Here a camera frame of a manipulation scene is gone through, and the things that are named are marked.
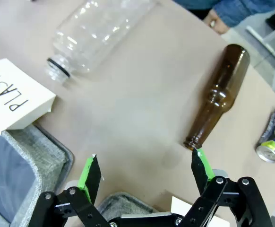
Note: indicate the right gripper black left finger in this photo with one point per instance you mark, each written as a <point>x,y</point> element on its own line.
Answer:
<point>91,175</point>

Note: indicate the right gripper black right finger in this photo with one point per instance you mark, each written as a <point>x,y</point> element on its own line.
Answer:
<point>200,170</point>

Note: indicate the brown glass bottle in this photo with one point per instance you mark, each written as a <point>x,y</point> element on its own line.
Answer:
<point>222,94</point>

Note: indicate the crushed blue green can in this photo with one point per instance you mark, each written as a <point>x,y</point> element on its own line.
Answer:
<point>273,139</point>

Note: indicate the large clear plastic bottle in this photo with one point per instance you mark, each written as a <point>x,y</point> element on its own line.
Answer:
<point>92,35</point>

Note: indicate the person left forearm denim sleeve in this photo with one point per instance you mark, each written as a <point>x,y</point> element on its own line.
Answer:
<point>241,11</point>

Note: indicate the folded white can tent card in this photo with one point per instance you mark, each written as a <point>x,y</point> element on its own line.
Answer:
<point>181,205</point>

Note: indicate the grey fabric can basket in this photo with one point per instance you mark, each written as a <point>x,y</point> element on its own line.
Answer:
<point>125,201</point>

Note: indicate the grey fabric plastic basket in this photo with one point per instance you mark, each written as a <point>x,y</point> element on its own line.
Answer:
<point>33,160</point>

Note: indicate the person left hand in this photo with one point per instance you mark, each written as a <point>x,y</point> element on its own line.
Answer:
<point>219,24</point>

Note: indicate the folded white PLASTIC tent card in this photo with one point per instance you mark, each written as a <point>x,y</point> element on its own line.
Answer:
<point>14,94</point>

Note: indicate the person torso denim shirt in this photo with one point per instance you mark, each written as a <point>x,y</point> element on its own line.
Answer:
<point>194,3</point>

